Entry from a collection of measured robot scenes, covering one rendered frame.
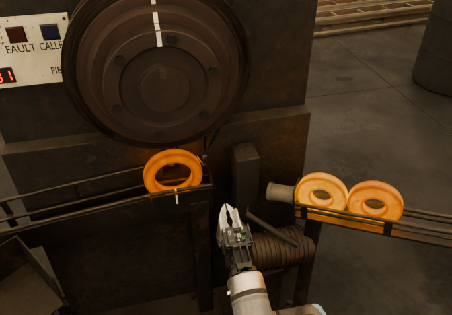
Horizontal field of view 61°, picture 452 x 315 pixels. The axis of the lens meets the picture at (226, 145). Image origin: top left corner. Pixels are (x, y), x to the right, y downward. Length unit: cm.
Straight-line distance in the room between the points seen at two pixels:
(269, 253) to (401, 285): 85
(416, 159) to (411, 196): 37
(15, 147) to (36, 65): 27
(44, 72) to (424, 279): 177
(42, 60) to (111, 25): 29
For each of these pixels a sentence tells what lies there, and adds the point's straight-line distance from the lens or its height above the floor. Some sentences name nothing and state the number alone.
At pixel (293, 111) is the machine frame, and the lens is 130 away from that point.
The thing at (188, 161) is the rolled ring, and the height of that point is 81.
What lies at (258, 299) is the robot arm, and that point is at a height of 73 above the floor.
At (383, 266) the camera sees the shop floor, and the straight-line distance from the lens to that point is 204.
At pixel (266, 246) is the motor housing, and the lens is 130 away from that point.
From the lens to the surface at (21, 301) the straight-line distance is 123.
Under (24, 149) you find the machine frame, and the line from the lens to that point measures 127.
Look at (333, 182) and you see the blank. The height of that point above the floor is 78.
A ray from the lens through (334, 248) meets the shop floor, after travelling 203.
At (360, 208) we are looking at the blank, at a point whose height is 70.
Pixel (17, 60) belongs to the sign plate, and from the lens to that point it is 115.
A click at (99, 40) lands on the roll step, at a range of 93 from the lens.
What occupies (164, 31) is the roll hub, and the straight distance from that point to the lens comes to 86.
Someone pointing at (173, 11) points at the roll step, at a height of 128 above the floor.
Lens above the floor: 154
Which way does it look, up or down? 36 degrees down
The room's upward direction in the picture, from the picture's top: 1 degrees counter-clockwise
